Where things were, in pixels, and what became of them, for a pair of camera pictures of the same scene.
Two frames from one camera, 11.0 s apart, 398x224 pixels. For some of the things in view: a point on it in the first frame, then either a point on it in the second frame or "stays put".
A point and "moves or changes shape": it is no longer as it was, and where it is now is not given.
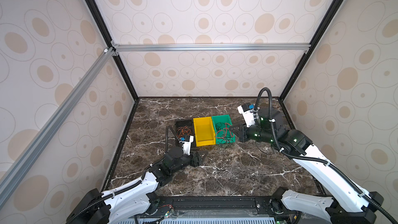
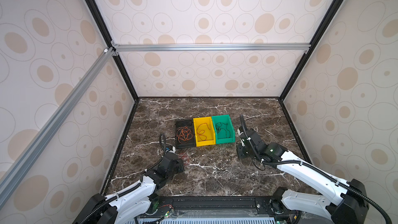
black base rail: (257, 206) stays put
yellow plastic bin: (204, 131) stays put
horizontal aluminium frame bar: (211, 46) stays put
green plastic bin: (223, 134) stays put
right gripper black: (240, 133) to (239, 148)
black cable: (226, 140) moves or changes shape
